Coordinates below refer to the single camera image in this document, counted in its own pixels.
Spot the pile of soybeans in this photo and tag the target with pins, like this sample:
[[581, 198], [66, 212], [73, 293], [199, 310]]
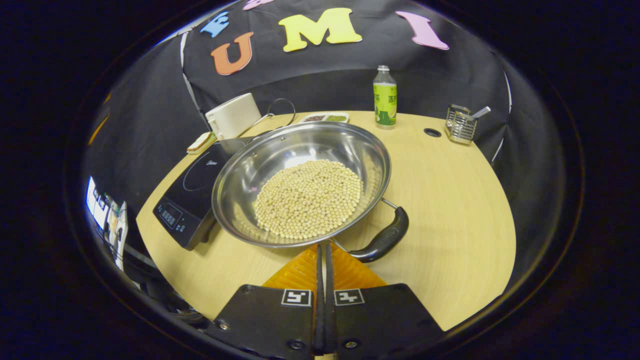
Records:
[[310, 200]]

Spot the stainless steel pot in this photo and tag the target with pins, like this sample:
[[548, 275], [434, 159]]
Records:
[[300, 145]]

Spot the green label plastic bottle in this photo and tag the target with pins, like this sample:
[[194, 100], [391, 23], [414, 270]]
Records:
[[385, 105]]

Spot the black desk grommet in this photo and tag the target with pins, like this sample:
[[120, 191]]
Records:
[[432, 132]]

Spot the bright cluttered shelf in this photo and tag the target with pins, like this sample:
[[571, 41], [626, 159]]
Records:
[[105, 210]]

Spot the black backdrop cloth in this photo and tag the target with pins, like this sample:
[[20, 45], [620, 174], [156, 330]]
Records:
[[325, 80]]

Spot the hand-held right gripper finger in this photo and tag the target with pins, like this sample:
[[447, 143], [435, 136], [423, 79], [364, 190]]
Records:
[[329, 310], [319, 310]]

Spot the black induction cooktop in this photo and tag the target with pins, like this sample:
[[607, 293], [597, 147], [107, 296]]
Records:
[[200, 175]]

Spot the white toaster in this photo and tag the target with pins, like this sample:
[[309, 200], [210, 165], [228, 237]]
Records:
[[232, 117]]

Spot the white divided dish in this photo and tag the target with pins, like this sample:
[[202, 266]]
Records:
[[325, 118]]

